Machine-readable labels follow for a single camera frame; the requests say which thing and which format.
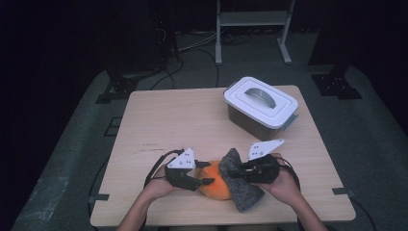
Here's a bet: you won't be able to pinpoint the person's left hand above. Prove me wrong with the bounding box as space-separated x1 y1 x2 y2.
140 165 181 205

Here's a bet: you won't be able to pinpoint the left hand-held gripper cable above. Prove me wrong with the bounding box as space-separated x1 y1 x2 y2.
142 148 186 189

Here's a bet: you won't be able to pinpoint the right hand-held gripper cable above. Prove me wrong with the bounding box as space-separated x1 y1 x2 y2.
278 157 304 231

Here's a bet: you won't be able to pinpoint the orange plush toy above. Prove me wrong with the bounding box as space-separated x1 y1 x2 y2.
196 159 233 201

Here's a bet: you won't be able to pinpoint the black tape strip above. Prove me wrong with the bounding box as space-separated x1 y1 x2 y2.
88 192 111 204
331 187 355 197

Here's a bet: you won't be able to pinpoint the smoky transparent storage box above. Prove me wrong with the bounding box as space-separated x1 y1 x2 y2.
226 104 299 142

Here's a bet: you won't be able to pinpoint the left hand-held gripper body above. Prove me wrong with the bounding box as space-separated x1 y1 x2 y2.
164 147 204 193

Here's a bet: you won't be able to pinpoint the white floor cables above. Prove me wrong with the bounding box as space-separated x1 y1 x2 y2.
177 30 219 53

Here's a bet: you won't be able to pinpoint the black floor cable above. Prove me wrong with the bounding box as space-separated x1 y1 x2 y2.
150 47 220 90

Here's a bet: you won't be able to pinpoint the black stand base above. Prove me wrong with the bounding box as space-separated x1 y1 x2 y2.
94 75 140 105
311 64 364 100

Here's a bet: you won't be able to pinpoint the grey lidded storage box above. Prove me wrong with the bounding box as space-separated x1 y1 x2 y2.
223 76 299 130

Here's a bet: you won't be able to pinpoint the dark equipment tower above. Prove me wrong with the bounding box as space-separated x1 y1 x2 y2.
150 0 181 62

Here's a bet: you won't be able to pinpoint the hand-held gripper cable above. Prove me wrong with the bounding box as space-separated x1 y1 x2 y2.
142 148 186 189
278 157 304 231

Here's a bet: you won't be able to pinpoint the grey fuzzy cloth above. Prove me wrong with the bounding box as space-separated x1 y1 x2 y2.
217 147 267 214

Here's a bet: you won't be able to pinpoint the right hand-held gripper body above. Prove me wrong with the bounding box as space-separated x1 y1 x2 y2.
240 138 285 185

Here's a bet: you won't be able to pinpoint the white metal stand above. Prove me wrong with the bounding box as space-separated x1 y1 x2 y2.
215 0 296 65

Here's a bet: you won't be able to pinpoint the person's right hand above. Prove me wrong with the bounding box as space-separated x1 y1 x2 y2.
261 153 304 206

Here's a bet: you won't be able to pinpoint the black cable beside table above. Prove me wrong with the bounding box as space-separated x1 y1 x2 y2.
87 157 110 231
349 195 377 231

